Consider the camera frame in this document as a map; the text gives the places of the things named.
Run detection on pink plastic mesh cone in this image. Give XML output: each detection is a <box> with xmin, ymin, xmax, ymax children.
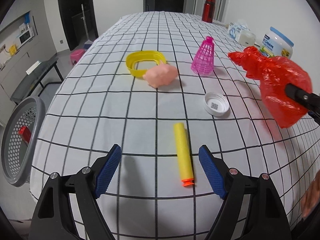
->
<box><xmin>191</xmin><ymin>36</ymin><xmax>214</xmax><ymax>76</ymax></box>

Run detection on dark glass side table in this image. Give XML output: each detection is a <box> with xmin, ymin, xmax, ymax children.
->
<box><xmin>10</xmin><ymin>57</ymin><xmax>64</xmax><ymax>105</ymax></box>

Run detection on checkered white tablecloth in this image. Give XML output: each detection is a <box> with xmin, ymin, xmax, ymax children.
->
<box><xmin>30</xmin><ymin>12</ymin><xmax>319</xmax><ymax>239</ymax></box>

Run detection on yellow plastic square ring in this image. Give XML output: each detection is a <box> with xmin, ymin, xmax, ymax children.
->
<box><xmin>125</xmin><ymin>50</ymin><xmax>167</xmax><ymax>80</ymax></box>

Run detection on white milk powder jar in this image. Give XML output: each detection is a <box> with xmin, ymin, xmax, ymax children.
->
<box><xmin>259</xmin><ymin>27</ymin><xmax>294</xmax><ymax>59</ymax></box>

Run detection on pink plastic stool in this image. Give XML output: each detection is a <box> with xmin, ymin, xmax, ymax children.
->
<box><xmin>70</xmin><ymin>49</ymin><xmax>86</xmax><ymax>66</ymax></box>

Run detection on red plastic bag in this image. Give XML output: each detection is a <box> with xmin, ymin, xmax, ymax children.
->
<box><xmin>228</xmin><ymin>46</ymin><xmax>312</xmax><ymax>128</ymax></box>

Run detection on yellow foam dart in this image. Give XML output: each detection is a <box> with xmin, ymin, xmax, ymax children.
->
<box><xmin>173</xmin><ymin>122</ymin><xmax>194</xmax><ymax>187</ymax></box>

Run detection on white box on side table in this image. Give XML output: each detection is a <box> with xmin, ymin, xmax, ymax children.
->
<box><xmin>26</xmin><ymin>61</ymin><xmax>42</xmax><ymax>75</ymax></box>

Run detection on grey kitchen cabinets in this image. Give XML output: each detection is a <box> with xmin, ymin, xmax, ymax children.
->
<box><xmin>0</xmin><ymin>0</ymin><xmax>58</xmax><ymax>128</ymax></box>

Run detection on grey perforated laundry basket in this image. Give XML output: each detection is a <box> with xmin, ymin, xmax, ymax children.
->
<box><xmin>1</xmin><ymin>96</ymin><xmax>46</xmax><ymax>187</ymax></box>

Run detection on broom with blue head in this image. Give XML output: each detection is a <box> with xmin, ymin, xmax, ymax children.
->
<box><xmin>81</xmin><ymin>4</ymin><xmax>93</xmax><ymax>50</ymax></box>

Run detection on white microwave oven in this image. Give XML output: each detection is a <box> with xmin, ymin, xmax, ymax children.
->
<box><xmin>17</xmin><ymin>27</ymin><xmax>34</xmax><ymax>47</ymax></box>

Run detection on blue white tissue pack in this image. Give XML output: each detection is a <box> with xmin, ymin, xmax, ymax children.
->
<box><xmin>228</xmin><ymin>19</ymin><xmax>249</xmax><ymax>42</ymax></box>

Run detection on white plastic jar lid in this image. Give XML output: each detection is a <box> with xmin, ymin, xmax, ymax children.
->
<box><xmin>203</xmin><ymin>92</ymin><xmax>229</xmax><ymax>116</ymax></box>

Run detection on white small box device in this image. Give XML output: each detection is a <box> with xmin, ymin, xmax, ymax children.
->
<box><xmin>236</xmin><ymin>30</ymin><xmax>256</xmax><ymax>47</ymax></box>

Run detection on yellow item on counter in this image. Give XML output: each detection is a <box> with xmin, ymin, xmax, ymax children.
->
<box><xmin>9</xmin><ymin>44</ymin><xmax>17</xmax><ymax>56</ymax></box>

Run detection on person's hand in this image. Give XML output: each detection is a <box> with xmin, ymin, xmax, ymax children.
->
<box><xmin>301</xmin><ymin>171</ymin><xmax>320</xmax><ymax>219</ymax></box>

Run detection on red toothpaste box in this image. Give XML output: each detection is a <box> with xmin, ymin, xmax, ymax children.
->
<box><xmin>18</xmin><ymin>126</ymin><xmax>31</xmax><ymax>145</ymax></box>

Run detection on red thermos bottle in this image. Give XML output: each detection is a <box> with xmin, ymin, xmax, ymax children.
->
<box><xmin>202</xmin><ymin>0</ymin><xmax>216</xmax><ymax>23</ymax></box>

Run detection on pink toy pig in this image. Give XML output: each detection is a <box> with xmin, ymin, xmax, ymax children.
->
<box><xmin>143</xmin><ymin>63</ymin><xmax>178</xmax><ymax>88</ymax></box>

